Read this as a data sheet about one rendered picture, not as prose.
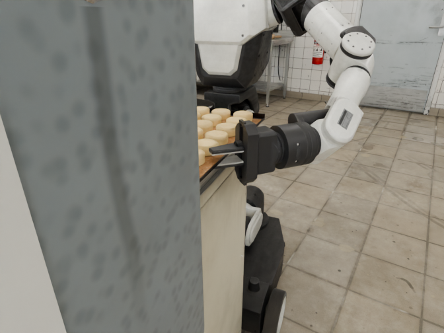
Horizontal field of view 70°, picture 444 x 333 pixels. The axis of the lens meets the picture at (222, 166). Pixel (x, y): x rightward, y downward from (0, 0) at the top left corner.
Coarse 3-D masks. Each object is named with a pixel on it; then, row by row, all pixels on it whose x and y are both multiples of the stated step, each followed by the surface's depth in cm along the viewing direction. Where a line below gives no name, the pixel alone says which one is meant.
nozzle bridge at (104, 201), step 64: (0, 0) 4; (64, 0) 5; (128, 0) 6; (192, 0) 8; (0, 64) 4; (64, 64) 5; (128, 64) 6; (192, 64) 9; (0, 128) 4; (64, 128) 5; (128, 128) 6; (192, 128) 9; (0, 192) 4; (64, 192) 5; (128, 192) 7; (192, 192) 10; (0, 256) 4; (64, 256) 5; (128, 256) 7; (192, 256) 11; (0, 320) 4; (64, 320) 6; (128, 320) 8; (192, 320) 12
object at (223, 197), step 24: (216, 192) 68; (240, 192) 86; (216, 216) 70; (240, 216) 89; (216, 240) 73; (240, 240) 94; (216, 264) 76; (240, 264) 99; (216, 288) 79; (240, 288) 104; (216, 312) 82; (240, 312) 110
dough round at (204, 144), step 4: (200, 140) 63; (204, 140) 63; (208, 140) 63; (212, 140) 63; (200, 144) 61; (204, 144) 61; (208, 144) 61; (212, 144) 61; (216, 144) 61; (200, 148) 60; (204, 148) 60; (208, 148) 60; (208, 152) 60; (208, 156) 61
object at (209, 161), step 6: (222, 120) 82; (252, 120) 82; (258, 120) 82; (204, 138) 70; (228, 138) 70; (234, 138) 70; (210, 156) 61; (216, 156) 61; (222, 156) 61; (210, 162) 58; (216, 162) 58; (204, 168) 56
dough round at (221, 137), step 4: (208, 132) 68; (212, 132) 68; (216, 132) 68; (220, 132) 68; (224, 132) 68; (208, 136) 65; (212, 136) 65; (216, 136) 65; (220, 136) 65; (224, 136) 65; (228, 136) 67; (216, 140) 65; (220, 140) 65; (224, 140) 65; (220, 144) 65; (224, 144) 66
